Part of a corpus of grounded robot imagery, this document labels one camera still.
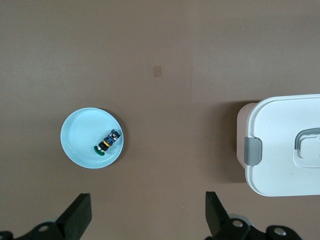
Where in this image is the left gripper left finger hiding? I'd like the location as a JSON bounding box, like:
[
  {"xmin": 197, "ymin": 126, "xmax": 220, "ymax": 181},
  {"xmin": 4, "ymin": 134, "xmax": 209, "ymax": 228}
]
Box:
[{"xmin": 0, "ymin": 191, "xmax": 92, "ymax": 240}]

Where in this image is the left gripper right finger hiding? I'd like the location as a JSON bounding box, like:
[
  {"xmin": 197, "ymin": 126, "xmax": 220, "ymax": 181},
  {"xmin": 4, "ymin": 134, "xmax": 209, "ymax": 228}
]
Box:
[{"xmin": 204, "ymin": 190, "xmax": 305, "ymax": 240}]

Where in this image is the white lidded lunch box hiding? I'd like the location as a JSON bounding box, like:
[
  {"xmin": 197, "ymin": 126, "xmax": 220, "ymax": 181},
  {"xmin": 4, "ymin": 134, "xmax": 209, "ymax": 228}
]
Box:
[{"xmin": 236, "ymin": 93, "xmax": 320, "ymax": 197}]

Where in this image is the light blue round plate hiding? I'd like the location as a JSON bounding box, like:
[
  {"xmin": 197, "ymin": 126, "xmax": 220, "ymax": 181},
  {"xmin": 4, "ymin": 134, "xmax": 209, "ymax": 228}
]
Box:
[{"xmin": 60, "ymin": 107, "xmax": 125, "ymax": 170}]

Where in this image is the green push-button switch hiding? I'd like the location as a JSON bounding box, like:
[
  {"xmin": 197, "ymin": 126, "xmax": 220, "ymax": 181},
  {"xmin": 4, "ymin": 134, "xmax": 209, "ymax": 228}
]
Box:
[{"xmin": 93, "ymin": 128, "xmax": 123, "ymax": 156}]

